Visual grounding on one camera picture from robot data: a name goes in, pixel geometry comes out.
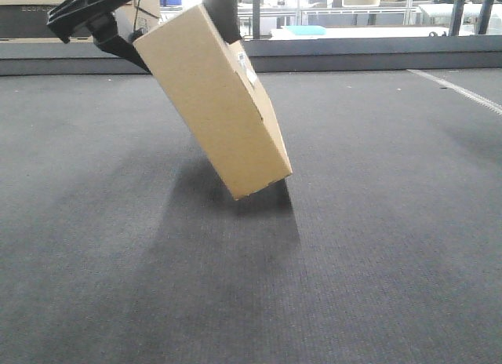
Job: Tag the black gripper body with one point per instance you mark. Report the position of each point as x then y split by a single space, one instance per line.
96 15

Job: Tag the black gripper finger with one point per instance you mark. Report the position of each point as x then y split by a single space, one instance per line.
224 14
117 44

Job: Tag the small brown cardboard package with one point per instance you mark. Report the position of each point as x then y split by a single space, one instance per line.
217 93

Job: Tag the blue flat tray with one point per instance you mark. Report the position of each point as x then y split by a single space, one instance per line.
305 30

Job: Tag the white background table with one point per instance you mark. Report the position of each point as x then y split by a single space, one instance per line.
367 32

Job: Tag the white tape strip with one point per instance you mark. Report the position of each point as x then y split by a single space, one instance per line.
485 102

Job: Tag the dark vertical post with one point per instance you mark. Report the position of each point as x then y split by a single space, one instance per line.
256 19

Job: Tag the grey felt table edge rail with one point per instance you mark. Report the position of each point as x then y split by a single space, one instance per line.
299 55

